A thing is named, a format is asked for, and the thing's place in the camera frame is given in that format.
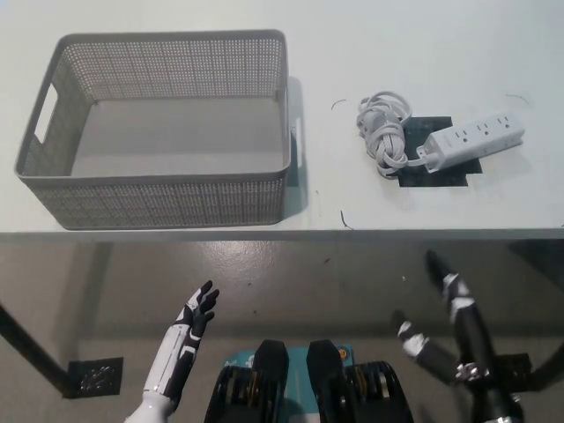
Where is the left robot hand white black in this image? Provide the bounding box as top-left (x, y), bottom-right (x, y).
top-left (144, 280), bottom-right (220, 400)

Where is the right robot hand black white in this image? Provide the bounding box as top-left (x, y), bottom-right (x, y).
top-left (394, 250), bottom-right (493, 385)

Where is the white power strip with cord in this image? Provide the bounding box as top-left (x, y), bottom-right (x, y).
top-left (355, 91), bottom-right (527, 180)

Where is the black table leg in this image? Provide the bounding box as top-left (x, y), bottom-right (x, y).
top-left (0, 301), bottom-right (75, 400)
top-left (526, 345), bottom-right (564, 393)

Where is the grey perforated plastic basket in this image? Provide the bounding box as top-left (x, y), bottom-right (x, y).
top-left (12, 29), bottom-right (305, 231)

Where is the black tape patch on table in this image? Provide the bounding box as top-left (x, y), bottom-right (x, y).
top-left (398, 115), bottom-right (484, 189)

